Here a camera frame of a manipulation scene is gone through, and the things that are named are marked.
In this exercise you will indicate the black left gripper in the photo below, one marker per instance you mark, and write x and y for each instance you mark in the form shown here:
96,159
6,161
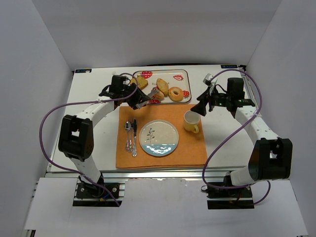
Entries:
136,96

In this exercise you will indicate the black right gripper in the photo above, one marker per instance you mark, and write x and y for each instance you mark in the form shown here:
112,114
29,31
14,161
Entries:
207,102

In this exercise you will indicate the silver serving tongs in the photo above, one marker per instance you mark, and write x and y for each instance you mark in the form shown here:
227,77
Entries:
144,99

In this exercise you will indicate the sesame bread roll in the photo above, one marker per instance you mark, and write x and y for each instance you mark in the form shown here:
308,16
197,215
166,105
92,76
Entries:
159,96

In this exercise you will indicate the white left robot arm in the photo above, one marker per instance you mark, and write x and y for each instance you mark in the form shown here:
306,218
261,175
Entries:
76,140

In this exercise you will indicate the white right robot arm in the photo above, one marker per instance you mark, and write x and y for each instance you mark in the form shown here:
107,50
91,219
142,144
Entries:
271,156

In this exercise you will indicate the toast slice with herbs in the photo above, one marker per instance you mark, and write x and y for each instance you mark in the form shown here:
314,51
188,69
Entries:
142,82

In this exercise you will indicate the yellow mug white inside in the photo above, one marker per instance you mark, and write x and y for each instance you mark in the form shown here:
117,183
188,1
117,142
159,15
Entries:
191,121

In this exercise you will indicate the silver fork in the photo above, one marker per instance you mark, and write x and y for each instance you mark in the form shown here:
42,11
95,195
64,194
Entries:
130,135

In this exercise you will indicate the sugared bagel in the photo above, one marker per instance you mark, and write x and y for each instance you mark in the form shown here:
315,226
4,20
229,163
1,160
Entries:
175,94

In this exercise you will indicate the silver spoon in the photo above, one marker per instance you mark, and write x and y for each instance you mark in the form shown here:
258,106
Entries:
127,129

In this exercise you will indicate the strawberry print tray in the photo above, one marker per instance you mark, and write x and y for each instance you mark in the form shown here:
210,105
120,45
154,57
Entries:
174,78

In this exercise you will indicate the long brown pastry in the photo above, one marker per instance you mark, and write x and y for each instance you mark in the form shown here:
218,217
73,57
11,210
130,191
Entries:
163,86

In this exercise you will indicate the cream and blue plate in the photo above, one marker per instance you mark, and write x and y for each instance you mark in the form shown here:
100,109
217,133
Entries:
158,138

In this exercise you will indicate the orange woven placemat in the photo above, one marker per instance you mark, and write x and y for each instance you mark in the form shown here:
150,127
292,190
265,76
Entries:
191,149

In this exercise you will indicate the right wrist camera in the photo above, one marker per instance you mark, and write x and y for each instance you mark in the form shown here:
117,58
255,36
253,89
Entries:
210,81

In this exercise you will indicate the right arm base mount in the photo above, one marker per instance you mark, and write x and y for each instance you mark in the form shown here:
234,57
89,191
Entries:
219,199

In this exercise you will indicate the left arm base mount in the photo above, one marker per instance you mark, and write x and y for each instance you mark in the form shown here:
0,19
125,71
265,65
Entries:
88,195

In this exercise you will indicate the aluminium table frame rail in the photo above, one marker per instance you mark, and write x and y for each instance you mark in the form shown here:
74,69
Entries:
177,173

